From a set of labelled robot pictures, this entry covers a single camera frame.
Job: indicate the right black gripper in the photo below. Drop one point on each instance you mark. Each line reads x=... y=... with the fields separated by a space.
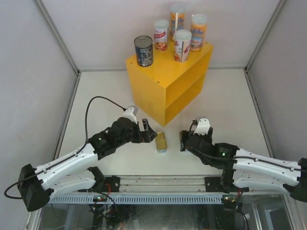
x=207 y=137

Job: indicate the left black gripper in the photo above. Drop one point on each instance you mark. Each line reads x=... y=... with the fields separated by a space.
x=145 y=136

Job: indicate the gold tin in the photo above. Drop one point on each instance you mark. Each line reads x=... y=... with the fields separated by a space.
x=161 y=143
x=185 y=143

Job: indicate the round tomato tin can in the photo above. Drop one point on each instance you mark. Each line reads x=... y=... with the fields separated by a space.
x=144 y=50

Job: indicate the small red-white can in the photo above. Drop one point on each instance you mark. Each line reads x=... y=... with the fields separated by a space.
x=161 y=35
x=182 y=39

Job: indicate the tall can with white spoon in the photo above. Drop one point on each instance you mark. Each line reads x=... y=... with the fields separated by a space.
x=177 y=18

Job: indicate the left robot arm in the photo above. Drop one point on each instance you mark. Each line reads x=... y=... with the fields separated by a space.
x=77 y=170

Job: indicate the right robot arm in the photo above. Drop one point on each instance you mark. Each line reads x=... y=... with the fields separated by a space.
x=243 y=169

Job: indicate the yellow two-shelf cabinet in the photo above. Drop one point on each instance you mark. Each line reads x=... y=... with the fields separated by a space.
x=165 y=88

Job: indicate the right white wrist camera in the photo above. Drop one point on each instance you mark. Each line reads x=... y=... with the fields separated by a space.
x=202 y=125

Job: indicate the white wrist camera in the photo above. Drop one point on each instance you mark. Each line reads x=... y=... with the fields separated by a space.
x=130 y=113
x=202 y=125

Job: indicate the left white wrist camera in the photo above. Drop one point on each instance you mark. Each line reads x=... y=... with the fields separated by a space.
x=130 y=113

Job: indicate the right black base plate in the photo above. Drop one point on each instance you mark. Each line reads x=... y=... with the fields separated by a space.
x=213 y=184

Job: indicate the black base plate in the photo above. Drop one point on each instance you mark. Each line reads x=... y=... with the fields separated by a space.
x=213 y=184
x=109 y=185

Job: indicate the aluminium front rail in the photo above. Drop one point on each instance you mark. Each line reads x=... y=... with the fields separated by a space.
x=132 y=184

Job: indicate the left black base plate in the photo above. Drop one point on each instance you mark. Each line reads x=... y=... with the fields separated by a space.
x=109 y=185

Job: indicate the grey slotted cable duct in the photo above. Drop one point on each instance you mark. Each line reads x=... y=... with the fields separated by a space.
x=137 y=199

